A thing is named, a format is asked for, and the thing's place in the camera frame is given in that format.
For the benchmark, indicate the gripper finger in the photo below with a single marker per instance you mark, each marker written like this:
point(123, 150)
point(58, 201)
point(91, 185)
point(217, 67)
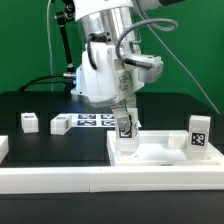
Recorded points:
point(122, 119)

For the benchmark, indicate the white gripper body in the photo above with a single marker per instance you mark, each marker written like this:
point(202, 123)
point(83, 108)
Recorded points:
point(111, 82)

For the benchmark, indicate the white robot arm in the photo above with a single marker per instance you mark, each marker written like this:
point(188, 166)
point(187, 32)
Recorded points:
point(111, 22)

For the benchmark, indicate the fiducial marker sheet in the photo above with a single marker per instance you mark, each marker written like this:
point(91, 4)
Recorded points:
point(92, 120)

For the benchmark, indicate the white left barrier piece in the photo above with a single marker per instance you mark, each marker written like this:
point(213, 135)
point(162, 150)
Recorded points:
point(4, 147)

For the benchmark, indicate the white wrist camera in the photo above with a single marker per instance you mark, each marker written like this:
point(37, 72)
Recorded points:
point(150, 68)

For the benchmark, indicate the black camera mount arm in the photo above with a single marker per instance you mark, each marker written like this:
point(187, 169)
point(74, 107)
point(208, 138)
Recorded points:
point(62, 18)

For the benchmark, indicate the white front barrier wall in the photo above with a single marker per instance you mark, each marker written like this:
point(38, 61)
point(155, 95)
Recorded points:
point(109, 179)

